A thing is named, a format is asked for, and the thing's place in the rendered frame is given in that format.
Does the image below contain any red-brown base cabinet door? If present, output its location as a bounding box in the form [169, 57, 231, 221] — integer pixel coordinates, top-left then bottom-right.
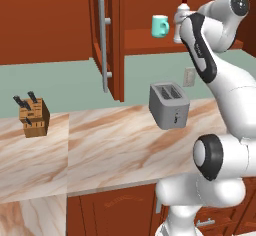
[66, 183, 158, 236]

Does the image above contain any grey drawer handle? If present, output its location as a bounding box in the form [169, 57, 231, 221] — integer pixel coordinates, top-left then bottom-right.
[196, 217, 216, 228]

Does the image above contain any red-brown drawer front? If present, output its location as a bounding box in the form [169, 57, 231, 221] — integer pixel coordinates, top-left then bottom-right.
[194, 177, 256, 236]

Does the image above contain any grey base cabinet handle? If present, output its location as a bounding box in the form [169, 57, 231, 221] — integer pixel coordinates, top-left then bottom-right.
[155, 196, 163, 215]

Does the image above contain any white liquor bottle red cap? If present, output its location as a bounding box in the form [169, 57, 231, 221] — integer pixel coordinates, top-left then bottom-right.
[172, 0, 190, 45]

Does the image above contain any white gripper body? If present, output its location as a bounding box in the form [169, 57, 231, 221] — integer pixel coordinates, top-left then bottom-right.
[173, 10, 198, 25]

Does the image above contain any grey bar door handle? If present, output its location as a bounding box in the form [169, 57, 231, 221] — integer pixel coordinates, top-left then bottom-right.
[97, 0, 113, 94]

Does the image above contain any closed red-brown cabinet door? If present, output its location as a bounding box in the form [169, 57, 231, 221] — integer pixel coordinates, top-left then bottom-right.
[0, 0, 93, 66]

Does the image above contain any open red-brown cabinet door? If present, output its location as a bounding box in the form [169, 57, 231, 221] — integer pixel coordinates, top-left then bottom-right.
[87, 0, 125, 103]

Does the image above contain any white wall outlet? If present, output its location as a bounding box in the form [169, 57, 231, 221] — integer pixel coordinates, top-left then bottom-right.
[182, 66, 197, 88]

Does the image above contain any teal mug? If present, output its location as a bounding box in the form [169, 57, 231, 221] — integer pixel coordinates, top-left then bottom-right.
[151, 14, 171, 39]

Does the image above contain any grey toaster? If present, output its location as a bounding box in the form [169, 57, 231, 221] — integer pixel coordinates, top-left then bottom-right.
[148, 81, 191, 131]

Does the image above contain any red-brown wall cabinet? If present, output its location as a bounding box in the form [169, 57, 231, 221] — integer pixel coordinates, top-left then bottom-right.
[118, 0, 245, 57]

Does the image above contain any brown wooden knife block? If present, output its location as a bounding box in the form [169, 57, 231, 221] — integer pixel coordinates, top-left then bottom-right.
[18, 97, 51, 139]

